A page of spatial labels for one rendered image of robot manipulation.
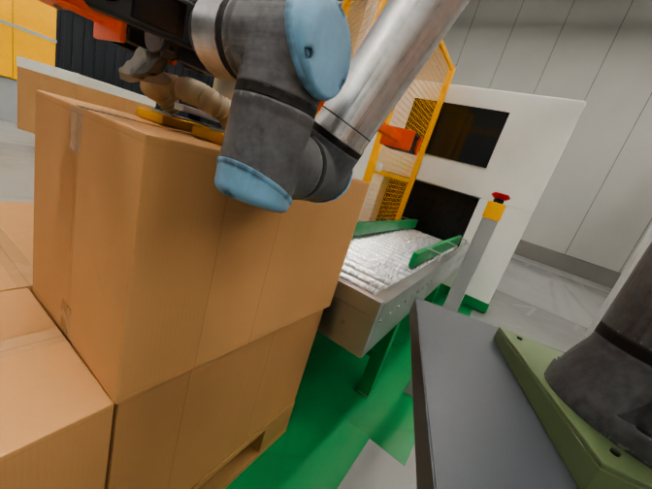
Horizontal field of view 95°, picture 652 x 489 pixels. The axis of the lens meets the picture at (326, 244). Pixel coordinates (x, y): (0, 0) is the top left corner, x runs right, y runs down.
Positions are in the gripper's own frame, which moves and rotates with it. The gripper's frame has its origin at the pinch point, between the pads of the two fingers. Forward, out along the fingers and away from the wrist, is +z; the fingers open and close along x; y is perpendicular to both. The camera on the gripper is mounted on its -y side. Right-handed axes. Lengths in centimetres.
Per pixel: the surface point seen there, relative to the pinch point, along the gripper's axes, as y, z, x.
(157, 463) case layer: 4, -20, -75
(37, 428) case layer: -13, -17, -53
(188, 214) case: 1.5, -20.2, -22.9
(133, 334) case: -3.9, -19.9, -40.8
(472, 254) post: 116, -51, -31
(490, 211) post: 116, -51, -11
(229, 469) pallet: 31, -18, -105
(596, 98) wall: 942, -129, 298
